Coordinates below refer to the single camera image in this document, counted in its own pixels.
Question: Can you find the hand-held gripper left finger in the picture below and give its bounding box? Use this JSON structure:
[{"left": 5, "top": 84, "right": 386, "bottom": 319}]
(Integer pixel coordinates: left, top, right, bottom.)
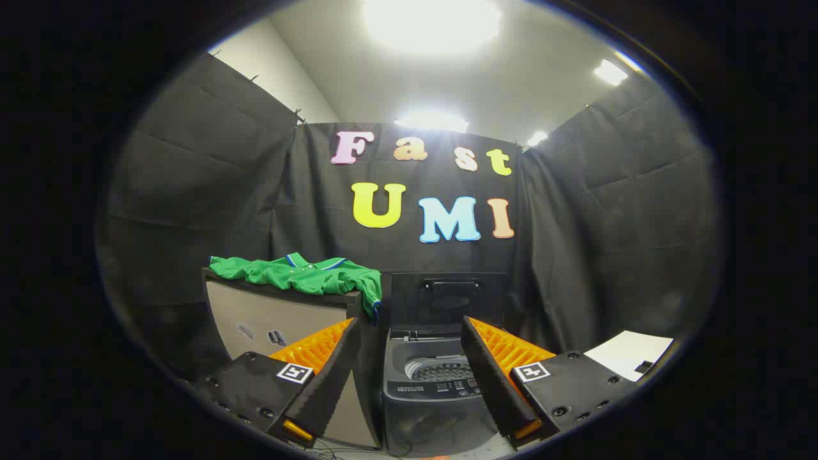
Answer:
[{"left": 195, "top": 318, "right": 362, "bottom": 448}]

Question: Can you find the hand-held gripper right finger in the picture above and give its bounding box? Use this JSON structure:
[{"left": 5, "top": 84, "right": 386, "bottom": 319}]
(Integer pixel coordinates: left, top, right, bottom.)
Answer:
[{"left": 461, "top": 315, "right": 640, "bottom": 451}]

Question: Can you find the grey washing machine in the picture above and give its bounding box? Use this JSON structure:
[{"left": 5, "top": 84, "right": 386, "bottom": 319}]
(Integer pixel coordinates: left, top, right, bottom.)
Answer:
[{"left": 382, "top": 327, "right": 512, "bottom": 456}]

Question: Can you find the green polo shirt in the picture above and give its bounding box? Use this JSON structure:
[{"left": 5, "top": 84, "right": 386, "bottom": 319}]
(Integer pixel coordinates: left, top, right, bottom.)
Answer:
[{"left": 209, "top": 252, "right": 383, "bottom": 326}]

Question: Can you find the grey cabinet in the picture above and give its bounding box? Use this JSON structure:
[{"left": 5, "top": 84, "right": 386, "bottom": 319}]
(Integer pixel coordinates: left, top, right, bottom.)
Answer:
[{"left": 201, "top": 268, "right": 384, "bottom": 448}]

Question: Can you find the white sheet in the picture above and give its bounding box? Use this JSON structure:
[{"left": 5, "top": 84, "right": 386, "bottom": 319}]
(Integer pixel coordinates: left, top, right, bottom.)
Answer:
[{"left": 583, "top": 330, "right": 675, "bottom": 382}]

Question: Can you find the black backdrop cloth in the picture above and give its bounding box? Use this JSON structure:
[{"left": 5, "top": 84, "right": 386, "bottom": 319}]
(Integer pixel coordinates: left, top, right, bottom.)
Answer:
[{"left": 96, "top": 51, "right": 723, "bottom": 384}]

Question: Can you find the thin black cable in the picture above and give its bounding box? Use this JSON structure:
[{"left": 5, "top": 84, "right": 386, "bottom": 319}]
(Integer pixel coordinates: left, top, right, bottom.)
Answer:
[{"left": 307, "top": 438, "right": 403, "bottom": 459}]

